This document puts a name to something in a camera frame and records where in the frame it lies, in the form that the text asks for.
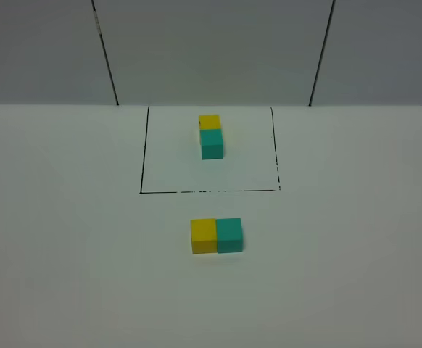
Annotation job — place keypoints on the teal template block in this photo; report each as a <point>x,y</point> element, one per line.
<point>211,142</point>

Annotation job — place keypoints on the white template paper sheet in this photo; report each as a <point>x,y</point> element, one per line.
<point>172,154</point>

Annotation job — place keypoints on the yellow template block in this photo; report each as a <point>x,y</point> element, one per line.
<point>209,122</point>

